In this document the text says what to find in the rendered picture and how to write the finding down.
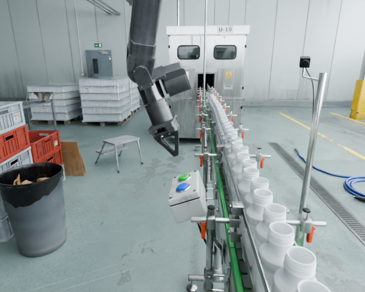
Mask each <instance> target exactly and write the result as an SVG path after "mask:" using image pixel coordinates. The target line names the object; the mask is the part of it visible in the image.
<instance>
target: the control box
mask: <svg viewBox="0 0 365 292"><path fill-rule="evenodd" d="M186 174H189V177H188V178H187V179H185V180H179V179H178V178H179V176H176V177H173V180H172V183H171V188H170V192H169V197H168V200H167V201H168V203H169V205H170V208H171V210H172V213H173V215H174V218H175V220H176V222H177V223H181V222H184V221H188V220H191V217H203V216H206V212H207V209H206V190H205V186H204V185H203V181H202V179H201V176H200V174H199V171H198V170H195V171H192V172H189V173H186ZM182 183H187V184H188V187H187V188H186V189H183V190H180V191H178V190H177V186H178V185H180V184H182ZM197 224H198V228H199V230H200V234H201V231H202V229H201V227H202V226H200V223H199V222H197ZM213 243H214V252H213V255H216V252H217V249H218V250H219V252H220V257H221V265H222V264H223V254H224V248H223V243H222V239H221V243H220V244H219V242H218V241H217V239H216V229H214V241H213Z"/></svg>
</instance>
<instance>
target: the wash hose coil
mask: <svg viewBox="0 0 365 292"><path fill-rule="evenodd" d="M294 150H295V151H297V152H298V156H299V157H300V158H302V159H303V160H304V162H305V163H306V160H305V158H303V157H302V156H301V155H300V153H299V151H298V149H297V148H295V149H294ZM312 167H313V168H314V169H316V170H318V171H322V172H324V173H327V174H329V175H332V176H337V177H346V178H347V179H346V180H345V181H344V188H345V189H346V190H347V191H348V192H349V193H351V194H352V195H354V196H353V198H355V199H358V200H360V201H363V202H365V194H363V193H361V192H359V191H358V190H356V189H355V188H354V187H353V184H354V183H356V182H359V181H365V176H343V175H339V174H333V173H329V172H327V171H324V170H321V169H318V168H317V167H314V165H312ZM350 183H351V186H349V184H350Z"/></svg>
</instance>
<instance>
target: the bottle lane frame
mask: <svg viewBox="0 0 365 292"><path fill-rule="evenodd" d="M206 119H207V122H206V123H205V126H206V124H207V126H206V129H211V126H210V122H209V121H208V119H209V117H208V116H206V117H205V121H206ZM211 134H212V132H211V130H209V134H208V135H206V137H208V136H209V138H207V146H208V152H209V153H210V149H211V154H216V149H215V145H214V140H213V138H212V137H211V136H210V135H211ZM216 162H217V158H216V157H211V161H210V163H211V180H212V186H213V188H215V183H216V181H217V189H215V190H213V196H214V197H215V194H214V193H215V192H216V191H217V199H215V200H214V205H215V211H216V217H217V218H229V214H230V213H228V206H227V200H226V199H225V194H224V188H223V184H222V179H221V174H220V169H219V167H217V165H216ZM230 228H231V227H230V226H229V224H224V223H217V230H218V239H219V244H220V243H221V239H222V243H223V248H224V254H223V264H222V274H225V273H227V266H228V263H229V262H230V263H231V278H229V281H230V288H229V292H245V291H247V290H249V289H245V288H244V285H243V280H242V275H247V274H243V273H241V271H240V266H239V262H240V261H241V260H238V255H237V252H236V251H237V250H239V249H237V248H236V246H235V242H231V240H230V236H229V234H228V231H229V230H230ZM223 280H224V288H226V286H227V285H226V281H227V280H228V277H225V278H223Z"/></svg>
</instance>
